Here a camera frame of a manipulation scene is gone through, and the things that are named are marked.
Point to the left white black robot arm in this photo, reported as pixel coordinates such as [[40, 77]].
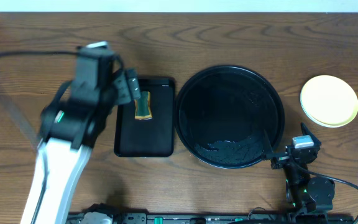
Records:
[[70, 126]]

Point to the yellow plate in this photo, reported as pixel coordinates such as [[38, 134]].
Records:
[[329, 99]]

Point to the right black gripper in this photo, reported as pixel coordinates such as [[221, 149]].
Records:
[[280, 160]]

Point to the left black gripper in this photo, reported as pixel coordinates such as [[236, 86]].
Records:
[[128, 88]]

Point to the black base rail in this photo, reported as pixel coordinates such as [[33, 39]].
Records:
[[102, 213]]

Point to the yellow green sponge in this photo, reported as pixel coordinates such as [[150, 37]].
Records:
[[142, 106]]

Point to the black round tray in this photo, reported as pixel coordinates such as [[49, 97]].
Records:
[[224, 114]]

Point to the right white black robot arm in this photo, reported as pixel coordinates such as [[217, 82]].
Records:
[[311, 195]]

